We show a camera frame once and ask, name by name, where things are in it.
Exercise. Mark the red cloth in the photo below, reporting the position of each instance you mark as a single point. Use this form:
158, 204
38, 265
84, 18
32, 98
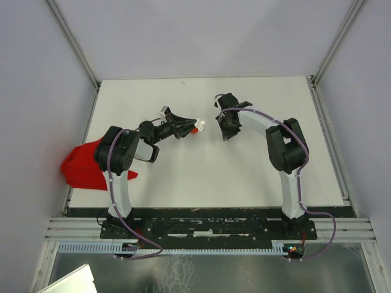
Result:
80, 169

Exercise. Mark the white box corner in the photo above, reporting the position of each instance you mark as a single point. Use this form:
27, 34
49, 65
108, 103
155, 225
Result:
80, 280

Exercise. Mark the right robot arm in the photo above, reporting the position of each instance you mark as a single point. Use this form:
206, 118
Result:
287, 149

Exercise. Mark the circuit board with leds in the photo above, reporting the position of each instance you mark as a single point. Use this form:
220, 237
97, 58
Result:
295, 251

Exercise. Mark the white earbud charging case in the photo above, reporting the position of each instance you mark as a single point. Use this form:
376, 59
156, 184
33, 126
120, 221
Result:
199, 124

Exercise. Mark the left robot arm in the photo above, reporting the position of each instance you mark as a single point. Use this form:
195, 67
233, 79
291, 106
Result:
120, 147

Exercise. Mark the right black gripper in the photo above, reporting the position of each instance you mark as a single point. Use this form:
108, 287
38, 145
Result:
226, 133

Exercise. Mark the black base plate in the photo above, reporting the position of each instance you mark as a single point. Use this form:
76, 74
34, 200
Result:
208, 227

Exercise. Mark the aluminium frame rail front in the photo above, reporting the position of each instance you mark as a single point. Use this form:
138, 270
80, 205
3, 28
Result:
352, 230

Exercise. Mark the left aluminium corner post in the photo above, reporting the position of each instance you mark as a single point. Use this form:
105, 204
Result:
72, 41

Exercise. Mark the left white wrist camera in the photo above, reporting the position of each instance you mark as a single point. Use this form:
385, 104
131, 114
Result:
164, 112

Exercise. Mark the right aluminium corner post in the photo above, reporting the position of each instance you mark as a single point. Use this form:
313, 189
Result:
347, 24

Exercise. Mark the white slotted cable duct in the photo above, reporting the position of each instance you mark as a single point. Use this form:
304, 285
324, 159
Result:
122, 248

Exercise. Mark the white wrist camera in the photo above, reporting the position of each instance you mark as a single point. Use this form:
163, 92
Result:
164, 112
216, 102

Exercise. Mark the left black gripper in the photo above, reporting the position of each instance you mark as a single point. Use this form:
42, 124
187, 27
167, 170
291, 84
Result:
175, 124

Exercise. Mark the aluminium corner post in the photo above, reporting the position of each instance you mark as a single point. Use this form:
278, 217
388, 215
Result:
72, 41
347, 24

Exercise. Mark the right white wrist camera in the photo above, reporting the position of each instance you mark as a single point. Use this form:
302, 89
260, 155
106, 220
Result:
216, 102

